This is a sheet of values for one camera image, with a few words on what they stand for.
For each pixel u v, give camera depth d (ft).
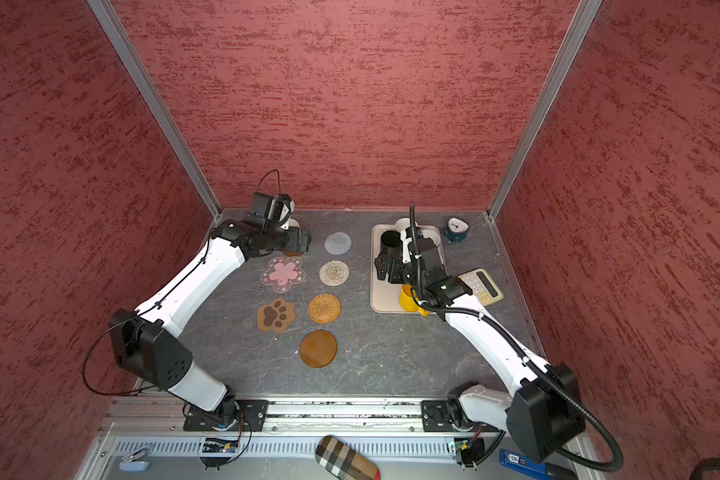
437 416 2.43
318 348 2.81
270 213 2.07
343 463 2.15
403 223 3.51
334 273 3.35
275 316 3.02
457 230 3.62
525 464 2.15
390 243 3.23
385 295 3.11
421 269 1.96
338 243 3.61
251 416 2.42
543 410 1.28
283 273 3.31
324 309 3.04
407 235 2.37
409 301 2.80
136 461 2.19
